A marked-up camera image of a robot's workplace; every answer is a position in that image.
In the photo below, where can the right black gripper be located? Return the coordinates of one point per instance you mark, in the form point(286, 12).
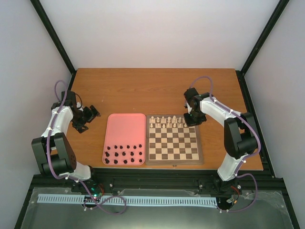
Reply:
point(189, 123)

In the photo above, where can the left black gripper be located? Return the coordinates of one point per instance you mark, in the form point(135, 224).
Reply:
point(91, 116)

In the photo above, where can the white queen piece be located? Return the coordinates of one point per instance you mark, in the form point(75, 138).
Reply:
point(174, 119)

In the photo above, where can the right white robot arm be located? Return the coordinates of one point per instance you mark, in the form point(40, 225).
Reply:
point(240, 134)

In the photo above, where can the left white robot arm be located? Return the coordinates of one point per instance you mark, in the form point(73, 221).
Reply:
point(52, 150)

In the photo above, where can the left circuit board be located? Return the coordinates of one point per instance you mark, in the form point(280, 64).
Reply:
point(97, 191)

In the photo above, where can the wooden chessboard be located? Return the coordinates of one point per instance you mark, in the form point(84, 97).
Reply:
point(172, 146)

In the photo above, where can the pink plastic tray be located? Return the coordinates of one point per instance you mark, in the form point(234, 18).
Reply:
point(123, 130)

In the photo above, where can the black aluminium frame rail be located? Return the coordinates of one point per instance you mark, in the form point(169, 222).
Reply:
point(200, 180)

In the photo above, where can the right black frame post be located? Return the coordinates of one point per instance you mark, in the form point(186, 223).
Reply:
point(276, 14)

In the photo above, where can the black frame post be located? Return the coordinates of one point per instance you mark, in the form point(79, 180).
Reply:
point(276, 14)
point(53, 34)

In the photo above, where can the light blue cable duct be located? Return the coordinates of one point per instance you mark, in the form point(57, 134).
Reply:
point(132, 201)

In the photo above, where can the left black frame post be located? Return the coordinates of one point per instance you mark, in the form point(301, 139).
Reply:
point(53, 34)

